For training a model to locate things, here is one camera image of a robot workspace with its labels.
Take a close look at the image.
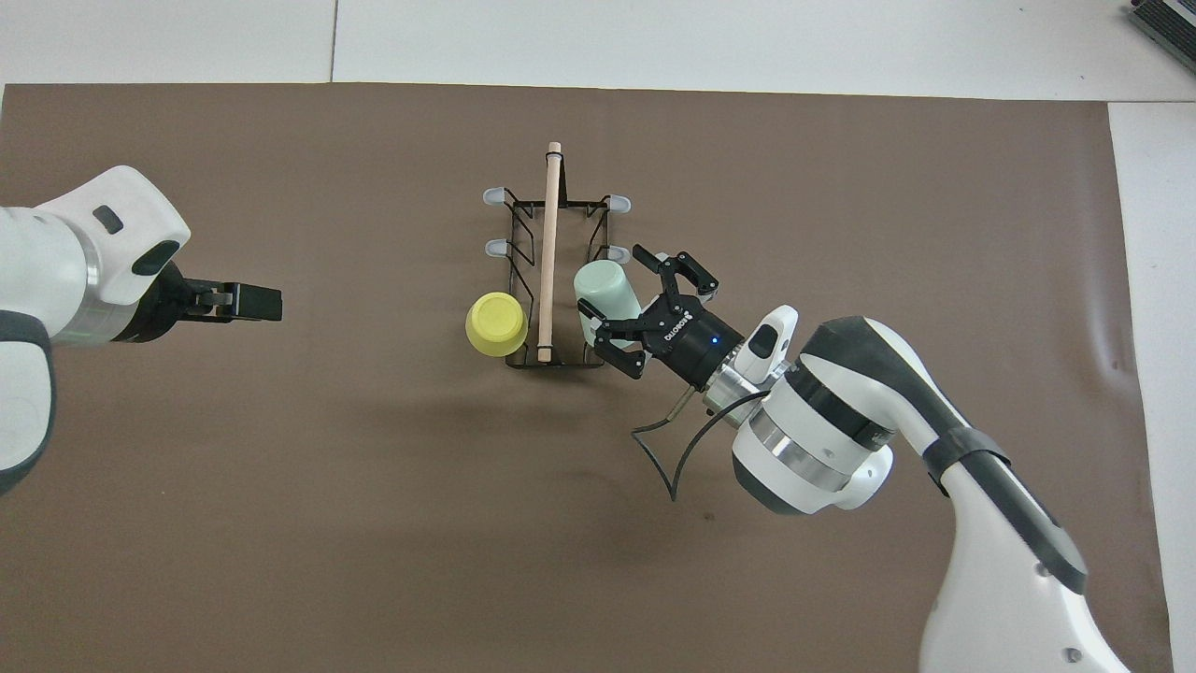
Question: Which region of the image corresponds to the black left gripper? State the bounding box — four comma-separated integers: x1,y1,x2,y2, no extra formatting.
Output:
121,261,284,344

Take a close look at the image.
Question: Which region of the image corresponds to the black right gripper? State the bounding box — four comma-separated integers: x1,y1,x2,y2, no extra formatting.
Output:
577,244,745,390

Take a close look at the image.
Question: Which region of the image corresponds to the pale green plastic cup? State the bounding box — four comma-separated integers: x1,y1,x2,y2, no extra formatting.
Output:
572,258,645,352

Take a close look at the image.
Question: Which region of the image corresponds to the yellow plastic cup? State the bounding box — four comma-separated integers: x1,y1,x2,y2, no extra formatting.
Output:
464,291,531,358

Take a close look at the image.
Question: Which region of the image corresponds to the brown table mat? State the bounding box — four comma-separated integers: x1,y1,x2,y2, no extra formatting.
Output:
0,82,1176,673

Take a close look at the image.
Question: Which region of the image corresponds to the grey black electronic device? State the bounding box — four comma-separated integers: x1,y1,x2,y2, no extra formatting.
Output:
1126,0,1196,72

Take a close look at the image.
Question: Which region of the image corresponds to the black wire cup rack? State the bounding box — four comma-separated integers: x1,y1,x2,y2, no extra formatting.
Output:
482,141,633,371

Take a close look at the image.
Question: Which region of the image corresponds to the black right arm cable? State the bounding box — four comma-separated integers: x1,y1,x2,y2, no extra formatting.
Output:
631,387,782,504

